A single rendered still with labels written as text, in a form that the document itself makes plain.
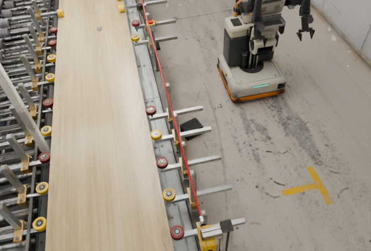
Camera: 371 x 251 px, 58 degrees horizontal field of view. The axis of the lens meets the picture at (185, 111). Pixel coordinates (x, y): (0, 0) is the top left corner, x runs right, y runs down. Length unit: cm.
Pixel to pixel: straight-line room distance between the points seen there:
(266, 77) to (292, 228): 162
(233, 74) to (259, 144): 85
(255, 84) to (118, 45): 151
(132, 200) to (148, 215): 15
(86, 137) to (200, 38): 274
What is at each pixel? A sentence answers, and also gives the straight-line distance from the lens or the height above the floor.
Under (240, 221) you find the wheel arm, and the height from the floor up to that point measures 85.
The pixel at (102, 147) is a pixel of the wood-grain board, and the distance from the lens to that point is 247.
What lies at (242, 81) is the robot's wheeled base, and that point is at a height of 28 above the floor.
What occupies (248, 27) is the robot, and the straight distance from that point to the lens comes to 364.
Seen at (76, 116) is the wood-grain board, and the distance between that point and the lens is 273.
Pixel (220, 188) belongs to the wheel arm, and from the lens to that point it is 227.
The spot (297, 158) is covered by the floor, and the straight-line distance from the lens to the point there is 352.
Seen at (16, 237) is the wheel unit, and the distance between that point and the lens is 237.
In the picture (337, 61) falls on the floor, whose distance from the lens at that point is 473.
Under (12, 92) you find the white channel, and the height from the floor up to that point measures 144.
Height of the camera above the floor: 281
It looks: 48 degrees down
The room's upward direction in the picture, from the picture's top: 4 degrees counter-clockwise
